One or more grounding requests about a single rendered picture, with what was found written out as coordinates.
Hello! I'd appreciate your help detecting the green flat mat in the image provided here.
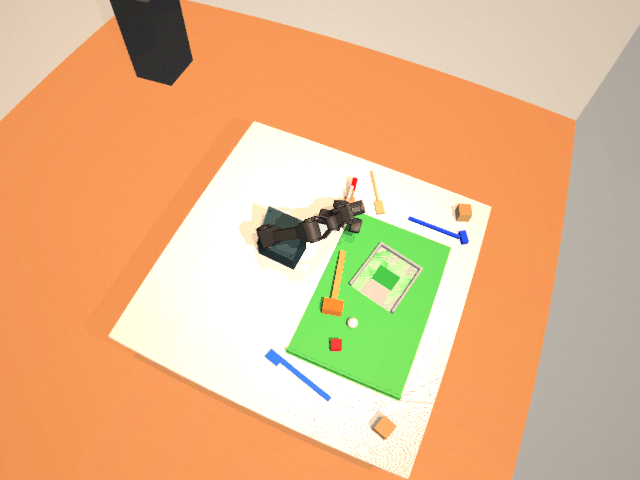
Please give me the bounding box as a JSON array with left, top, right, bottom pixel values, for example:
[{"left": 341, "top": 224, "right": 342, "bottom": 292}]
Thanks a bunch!
[{"left": 287, "top": 214, "right": 452, "bottom": 396}]

